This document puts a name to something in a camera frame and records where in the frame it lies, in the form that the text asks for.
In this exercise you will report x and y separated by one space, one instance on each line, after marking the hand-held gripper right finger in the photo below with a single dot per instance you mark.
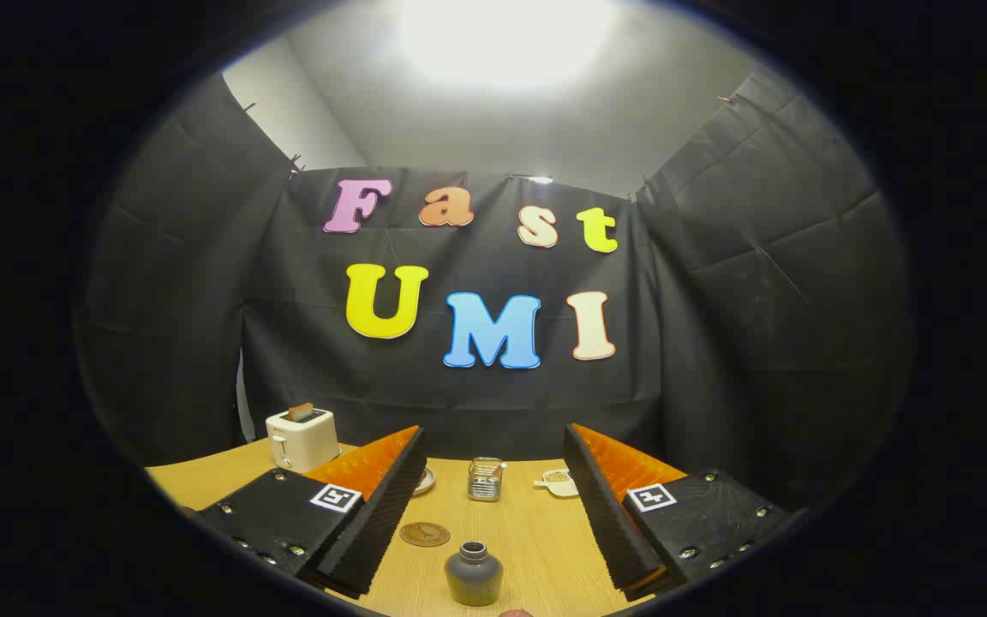
609 523

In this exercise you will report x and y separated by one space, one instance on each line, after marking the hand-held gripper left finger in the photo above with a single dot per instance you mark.
373 531

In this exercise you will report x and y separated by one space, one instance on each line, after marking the round brown coaster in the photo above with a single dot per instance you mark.
424 534

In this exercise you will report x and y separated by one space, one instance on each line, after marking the silver juice bottle green label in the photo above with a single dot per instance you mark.
474 572

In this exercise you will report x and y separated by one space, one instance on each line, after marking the white divided condiment dish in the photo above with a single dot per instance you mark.
559 483

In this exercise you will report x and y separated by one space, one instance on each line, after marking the small white plate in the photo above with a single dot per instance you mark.
424 481

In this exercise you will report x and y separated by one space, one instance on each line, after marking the wooden table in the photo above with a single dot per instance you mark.
528 548

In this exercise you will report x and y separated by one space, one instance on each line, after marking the white toaster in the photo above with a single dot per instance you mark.
302 441

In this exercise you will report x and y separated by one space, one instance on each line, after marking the toast slice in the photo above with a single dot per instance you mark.
301 411

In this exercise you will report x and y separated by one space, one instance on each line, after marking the black backdrop cloth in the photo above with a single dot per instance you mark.
716 343

